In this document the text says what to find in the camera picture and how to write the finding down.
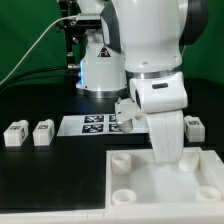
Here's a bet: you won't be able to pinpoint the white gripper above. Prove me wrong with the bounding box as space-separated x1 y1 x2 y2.
129 72 188 163

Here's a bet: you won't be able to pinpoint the black cables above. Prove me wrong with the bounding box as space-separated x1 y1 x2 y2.
0 65 78 93

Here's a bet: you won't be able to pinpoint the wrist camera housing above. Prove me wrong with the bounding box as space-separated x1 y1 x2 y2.
115 98 145 134

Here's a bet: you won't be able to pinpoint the white L-shaped obstacle fence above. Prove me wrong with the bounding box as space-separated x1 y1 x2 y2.
0 150 224 224

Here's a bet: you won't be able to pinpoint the black camera on mount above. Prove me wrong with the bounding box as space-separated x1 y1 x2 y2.
55 0 104 70

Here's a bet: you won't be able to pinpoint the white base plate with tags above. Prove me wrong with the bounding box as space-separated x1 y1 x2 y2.
56 113 150 137

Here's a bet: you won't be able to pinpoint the white cable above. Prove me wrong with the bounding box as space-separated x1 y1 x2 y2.
0 15 78 88

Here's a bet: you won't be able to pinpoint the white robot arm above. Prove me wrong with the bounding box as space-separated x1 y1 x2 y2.
100 0 208 163

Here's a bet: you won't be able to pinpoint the white square tabletop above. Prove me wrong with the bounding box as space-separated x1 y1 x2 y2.
105 147 224 207

